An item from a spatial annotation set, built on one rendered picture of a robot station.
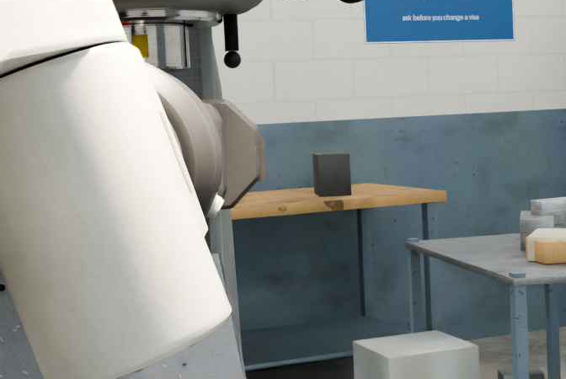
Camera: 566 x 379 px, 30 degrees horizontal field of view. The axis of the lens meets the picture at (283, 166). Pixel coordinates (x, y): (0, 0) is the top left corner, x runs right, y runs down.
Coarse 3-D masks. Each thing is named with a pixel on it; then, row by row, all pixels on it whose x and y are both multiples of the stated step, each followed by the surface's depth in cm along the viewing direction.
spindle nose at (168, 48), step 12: (132, 24) 55; (144, 24) 55; (156, 24) 55; (168, 24) 55; (180, 24) 56; (156, 36) 55; (168, 36) 55; (180, 36) 56; (156, 48) 55; (168, 48) 55; (180, 48) 56; (144, 60) 55; (156, 60) 55; (168, 60) 55; (180, 60) 56
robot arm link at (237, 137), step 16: (208, 112) 46; (224, 112) 52; (240, 112) 52; (224, 128) 52; (240, 128) 52; (256, 128) 52; (224, 144) 52; (240, 144) 52; (256, 144) 52; (224, 160) 51; (240, 160) 52; (256, 160) 52; (224, 176) 50; (240, 176) 52; (256, 176) 52; (224, 192) 51; (240, 192) 52; (224, 208) 52
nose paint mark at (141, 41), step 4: (132, 36) 55; (136, 36) 55; (140, 36) 55; (144, 36) 55; (136, 40) 55; (140, 40) 55; (144, 40) 55; (136, 44) 55; (140, 44) 55; (144, 44) 55; (140, 48) 55; (144, 48) 55; (140, 52) 55; (144, 52) 55; (148, 52) 55; (144, 56) 55; (148, 56) 55
